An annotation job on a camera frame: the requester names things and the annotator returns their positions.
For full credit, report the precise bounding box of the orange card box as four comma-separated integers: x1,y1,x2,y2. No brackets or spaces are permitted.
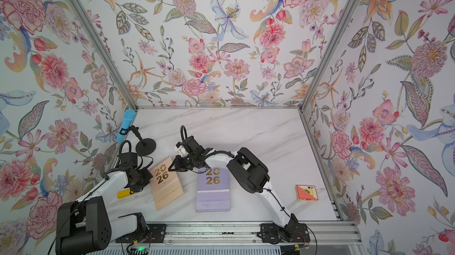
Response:
296,185,319,201

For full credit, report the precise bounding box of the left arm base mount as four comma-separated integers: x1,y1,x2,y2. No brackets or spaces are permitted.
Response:
115,224,167,244

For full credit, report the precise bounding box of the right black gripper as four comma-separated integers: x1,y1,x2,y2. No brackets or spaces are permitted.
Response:
168,156,199,172

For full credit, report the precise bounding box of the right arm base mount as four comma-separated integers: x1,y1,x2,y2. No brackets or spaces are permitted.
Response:
256,221,310,244

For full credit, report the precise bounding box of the purple calendar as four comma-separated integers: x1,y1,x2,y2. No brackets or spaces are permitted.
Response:
196,167,231,212

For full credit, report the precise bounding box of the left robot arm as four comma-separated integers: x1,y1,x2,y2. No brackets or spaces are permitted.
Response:
53,159,152,255

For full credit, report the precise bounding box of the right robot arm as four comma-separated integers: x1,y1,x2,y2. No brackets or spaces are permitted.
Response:
168,136,303,243

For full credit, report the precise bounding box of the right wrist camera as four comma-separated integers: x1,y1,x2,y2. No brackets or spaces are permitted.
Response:
175,145,188,157

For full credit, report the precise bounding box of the yellow block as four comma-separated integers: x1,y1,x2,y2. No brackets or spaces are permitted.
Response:
117,189,134,199

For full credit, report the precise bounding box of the peach calendar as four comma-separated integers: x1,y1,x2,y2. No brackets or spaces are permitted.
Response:
149,157,184,211

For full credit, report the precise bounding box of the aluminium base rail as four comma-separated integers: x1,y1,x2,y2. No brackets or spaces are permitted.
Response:
58,221,363,248

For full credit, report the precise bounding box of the blue microphone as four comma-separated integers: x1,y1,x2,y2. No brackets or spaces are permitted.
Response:
117,109,136,144

